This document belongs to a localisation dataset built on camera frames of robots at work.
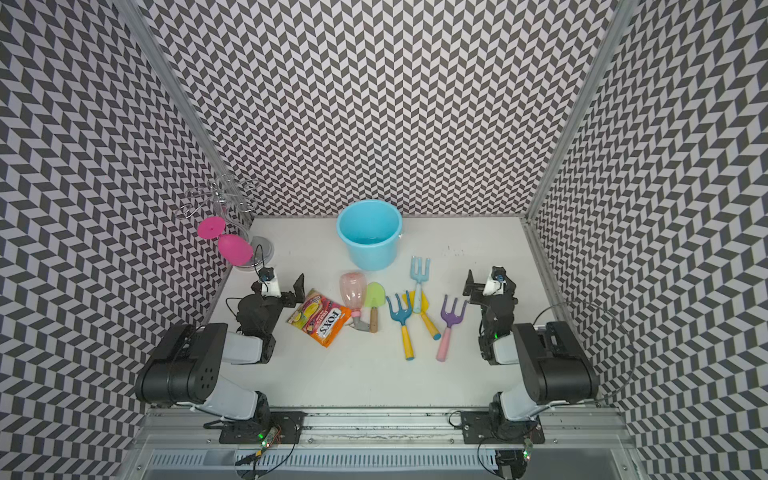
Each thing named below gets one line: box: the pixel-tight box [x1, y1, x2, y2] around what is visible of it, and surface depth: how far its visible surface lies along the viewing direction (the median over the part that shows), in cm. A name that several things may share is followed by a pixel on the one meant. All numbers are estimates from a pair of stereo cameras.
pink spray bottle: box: [339, 272, 371, 332], surface depth 93 cm
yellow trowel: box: [402, 290, 441, 341], surface depth 95 cm
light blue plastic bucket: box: [336, 199, 403, 271], surface depth 98 cm
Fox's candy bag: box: [286, 288, 352, 348], surface depth 91 cm
